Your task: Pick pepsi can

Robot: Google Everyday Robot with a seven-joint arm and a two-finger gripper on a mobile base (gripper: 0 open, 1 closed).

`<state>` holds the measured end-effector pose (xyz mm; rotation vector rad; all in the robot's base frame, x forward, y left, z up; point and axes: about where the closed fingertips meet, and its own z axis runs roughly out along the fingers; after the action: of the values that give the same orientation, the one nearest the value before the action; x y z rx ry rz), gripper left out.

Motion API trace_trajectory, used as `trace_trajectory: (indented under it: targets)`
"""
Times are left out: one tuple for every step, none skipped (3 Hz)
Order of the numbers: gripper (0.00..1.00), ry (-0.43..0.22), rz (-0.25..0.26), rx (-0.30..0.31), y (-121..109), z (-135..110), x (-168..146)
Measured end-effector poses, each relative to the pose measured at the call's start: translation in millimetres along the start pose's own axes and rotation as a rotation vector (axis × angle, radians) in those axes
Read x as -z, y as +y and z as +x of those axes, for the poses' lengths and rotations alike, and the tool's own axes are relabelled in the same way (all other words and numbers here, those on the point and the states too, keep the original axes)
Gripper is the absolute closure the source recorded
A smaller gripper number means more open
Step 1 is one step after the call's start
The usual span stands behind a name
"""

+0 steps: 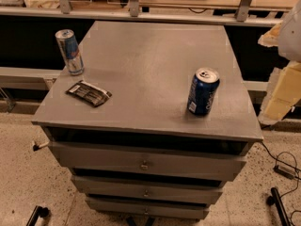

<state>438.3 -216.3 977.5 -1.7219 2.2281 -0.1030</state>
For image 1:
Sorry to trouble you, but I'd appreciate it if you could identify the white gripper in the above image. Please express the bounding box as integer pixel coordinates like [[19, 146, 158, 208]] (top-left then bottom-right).
[[258, 0, 301, 125]]

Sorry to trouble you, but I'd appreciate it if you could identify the grey drawer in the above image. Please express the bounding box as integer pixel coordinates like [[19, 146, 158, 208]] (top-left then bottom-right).
[[71, 176, 222, 204], [86, 197, 209, 219], [49, 142, 246, 181]]

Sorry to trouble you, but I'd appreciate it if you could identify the black right base leg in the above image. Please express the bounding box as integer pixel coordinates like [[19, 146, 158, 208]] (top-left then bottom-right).
[[266, 187, 290, 226]]

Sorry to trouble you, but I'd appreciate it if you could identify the silver blue energy drink can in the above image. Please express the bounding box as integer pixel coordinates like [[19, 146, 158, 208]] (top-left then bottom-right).
[[55, 29, 84, 75]]

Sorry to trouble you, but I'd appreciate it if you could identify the black power adapter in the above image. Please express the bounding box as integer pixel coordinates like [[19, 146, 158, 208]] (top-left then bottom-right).
[[274, 165, 295, 180]]

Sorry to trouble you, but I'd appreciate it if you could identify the black left base leg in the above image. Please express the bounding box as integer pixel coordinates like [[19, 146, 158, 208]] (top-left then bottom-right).
[[26, 205, 50, 226]]

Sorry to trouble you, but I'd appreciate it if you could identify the middle grey drawer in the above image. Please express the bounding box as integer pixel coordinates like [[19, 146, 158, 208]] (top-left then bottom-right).
[[71, 176, 222, 204]]

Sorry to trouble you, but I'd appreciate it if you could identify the black cable on floor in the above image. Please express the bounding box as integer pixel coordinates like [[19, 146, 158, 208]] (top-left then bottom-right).
[[260, 141, 301, 226]]

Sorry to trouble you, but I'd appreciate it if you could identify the top grey drawer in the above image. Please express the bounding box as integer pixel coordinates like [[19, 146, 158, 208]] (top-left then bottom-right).
[[49, 142, 246, 181]]

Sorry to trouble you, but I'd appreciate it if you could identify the blue pepsi can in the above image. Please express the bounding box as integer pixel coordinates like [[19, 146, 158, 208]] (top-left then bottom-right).
[[187, 68, 220, 116]]

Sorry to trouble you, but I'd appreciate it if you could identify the grey drawer cabinet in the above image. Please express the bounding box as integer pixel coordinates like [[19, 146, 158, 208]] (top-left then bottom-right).
[[33, 22, 262, 210]]

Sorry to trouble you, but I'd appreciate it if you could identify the grey metal shelf rail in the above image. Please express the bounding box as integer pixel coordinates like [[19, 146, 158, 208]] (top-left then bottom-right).
[[0, 0, 282, 27]]

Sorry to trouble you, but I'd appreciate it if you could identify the bottom grey drawer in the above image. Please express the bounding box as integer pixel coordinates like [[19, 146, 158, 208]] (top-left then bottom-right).
[[86, 197, 209, 219]]

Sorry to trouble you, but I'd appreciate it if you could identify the black base leg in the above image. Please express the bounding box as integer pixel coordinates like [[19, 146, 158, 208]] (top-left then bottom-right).
[[266, 187, 290, 226], [26, 205, 50, 226]]

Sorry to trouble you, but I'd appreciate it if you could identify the black snack packet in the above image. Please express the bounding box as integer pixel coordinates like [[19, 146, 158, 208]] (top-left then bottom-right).
[[66, 80, 112, 107]]

